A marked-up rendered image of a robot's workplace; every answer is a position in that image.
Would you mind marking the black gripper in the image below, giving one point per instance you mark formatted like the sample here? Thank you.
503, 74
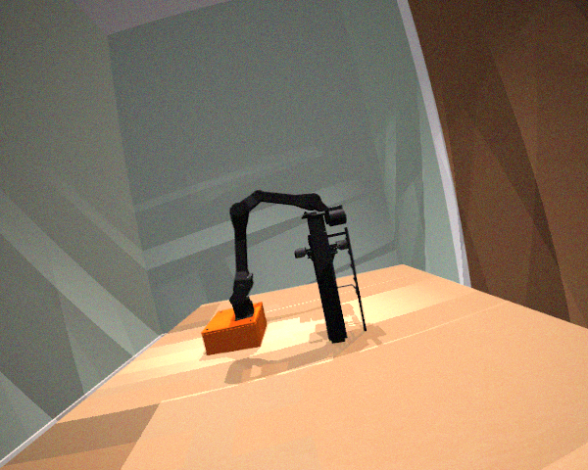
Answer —
341, 245

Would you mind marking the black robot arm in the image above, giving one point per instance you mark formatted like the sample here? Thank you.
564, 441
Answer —
242, 305

